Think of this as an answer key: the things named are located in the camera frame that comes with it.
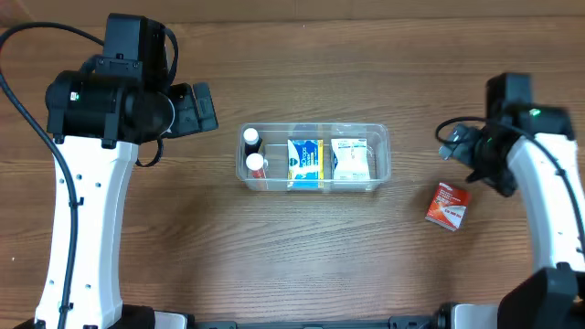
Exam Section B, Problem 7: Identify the orange tube white cap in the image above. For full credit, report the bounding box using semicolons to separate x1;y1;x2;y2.
245;153;267;179

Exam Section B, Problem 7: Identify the clear plastic container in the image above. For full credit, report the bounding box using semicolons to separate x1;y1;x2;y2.
236;122;391;193

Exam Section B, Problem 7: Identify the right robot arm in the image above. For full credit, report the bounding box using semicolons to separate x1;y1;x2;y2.
428;73;584;328

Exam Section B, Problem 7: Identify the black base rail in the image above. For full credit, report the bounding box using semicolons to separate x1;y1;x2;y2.
186;315;434;329

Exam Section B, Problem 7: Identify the blue yellow lozenge box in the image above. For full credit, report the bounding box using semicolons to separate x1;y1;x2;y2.
287;139;324;190

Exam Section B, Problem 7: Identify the black tube white cap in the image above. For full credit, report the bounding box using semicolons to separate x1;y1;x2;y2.
242;128;262;156

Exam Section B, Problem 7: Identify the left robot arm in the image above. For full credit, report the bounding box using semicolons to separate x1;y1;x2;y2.
27;14;218;328

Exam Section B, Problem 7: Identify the white bandage box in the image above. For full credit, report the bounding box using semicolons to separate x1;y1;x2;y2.
331;138;370;181

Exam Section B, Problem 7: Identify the red small box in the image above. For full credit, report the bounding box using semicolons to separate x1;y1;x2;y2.
425;182;471;231

